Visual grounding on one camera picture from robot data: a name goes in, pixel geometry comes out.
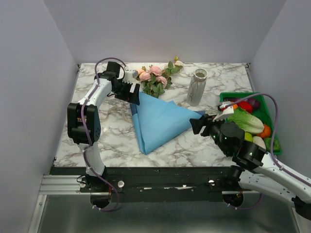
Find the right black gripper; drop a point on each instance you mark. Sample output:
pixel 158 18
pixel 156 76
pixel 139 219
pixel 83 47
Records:
pixel 197 123

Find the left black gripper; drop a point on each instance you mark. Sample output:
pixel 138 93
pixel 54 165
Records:
pixel 133 97

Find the pink flower bouquet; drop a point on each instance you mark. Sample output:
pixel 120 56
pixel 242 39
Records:
pixel 155 80

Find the blue wrapping paper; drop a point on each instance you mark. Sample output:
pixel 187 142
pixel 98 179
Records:
pixel 157 122

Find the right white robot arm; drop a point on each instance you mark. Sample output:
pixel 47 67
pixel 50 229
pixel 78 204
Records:
pixel 255 168

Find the white ceramic vase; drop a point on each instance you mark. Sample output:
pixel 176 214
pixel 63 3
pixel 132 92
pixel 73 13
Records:
pixel 197 86

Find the red pepper toy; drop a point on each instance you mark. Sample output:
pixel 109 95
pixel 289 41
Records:
pixel 246 106

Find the green apple toy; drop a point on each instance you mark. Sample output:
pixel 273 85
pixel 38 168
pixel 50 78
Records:
pixel 248 137

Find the green lettuce toy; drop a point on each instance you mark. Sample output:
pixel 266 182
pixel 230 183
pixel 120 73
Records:
pixel 246 121

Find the purple onion toy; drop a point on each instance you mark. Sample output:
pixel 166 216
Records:
pixel 254 103

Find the white radish toy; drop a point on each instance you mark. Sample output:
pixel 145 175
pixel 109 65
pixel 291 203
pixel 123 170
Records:
pixel 259 141

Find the green plastic basket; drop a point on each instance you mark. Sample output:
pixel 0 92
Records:
pixel 262 113

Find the orange pumpkin toy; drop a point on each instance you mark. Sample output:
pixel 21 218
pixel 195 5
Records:
pixel 266 132

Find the green pepper toy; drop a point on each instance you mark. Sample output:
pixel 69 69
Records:
pixel 276 145

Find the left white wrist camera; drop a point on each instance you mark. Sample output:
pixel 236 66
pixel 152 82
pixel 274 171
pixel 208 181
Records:
pixel 130 76

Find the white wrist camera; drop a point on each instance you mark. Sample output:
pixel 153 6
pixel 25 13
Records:
pixel 130 76
pixel 225 111

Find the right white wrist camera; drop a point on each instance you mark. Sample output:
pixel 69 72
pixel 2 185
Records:
pixel 225 111

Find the aluminium rail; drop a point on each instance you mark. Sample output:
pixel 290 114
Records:
pixel 52 185

